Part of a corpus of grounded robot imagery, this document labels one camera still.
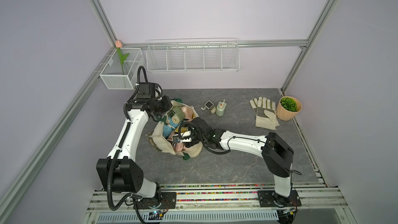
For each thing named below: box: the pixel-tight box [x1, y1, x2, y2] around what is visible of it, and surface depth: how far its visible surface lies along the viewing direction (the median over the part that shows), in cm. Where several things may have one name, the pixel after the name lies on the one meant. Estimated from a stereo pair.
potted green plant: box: [276, 95, 303, 121], surface depth 101 cm
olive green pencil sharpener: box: [167, 105, 186, 125], surface depth 87 cm
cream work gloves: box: [249, 96, 280, 131], surface depth 107 cm
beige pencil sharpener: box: [200, 100, 217, 114], surface depth 104 cm
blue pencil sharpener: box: [162, 125, 174, 138], surface depth 88 cm
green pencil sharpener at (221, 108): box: [215, 99, 227, 117], surface depth 104 cm
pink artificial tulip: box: [115, 39, 130, 76], surface depth 92 cm
